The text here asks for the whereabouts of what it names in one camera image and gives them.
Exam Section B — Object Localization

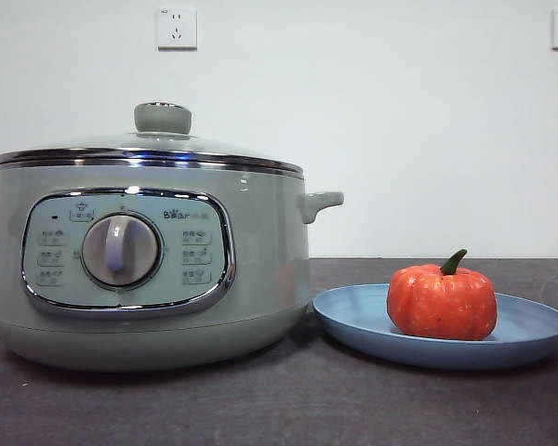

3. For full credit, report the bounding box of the pale green electric steamer pot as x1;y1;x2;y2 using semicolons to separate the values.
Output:
0;160;345;373

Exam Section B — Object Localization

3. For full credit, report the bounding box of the glass lid with green knob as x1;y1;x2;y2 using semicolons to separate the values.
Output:
0;101;305;171

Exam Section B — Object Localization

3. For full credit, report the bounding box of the blue round plate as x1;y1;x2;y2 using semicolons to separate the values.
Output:
312;282;558;372

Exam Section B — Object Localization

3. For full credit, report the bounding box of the orange pumpkin with green stem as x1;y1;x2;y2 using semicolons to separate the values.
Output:
386;248;498;342

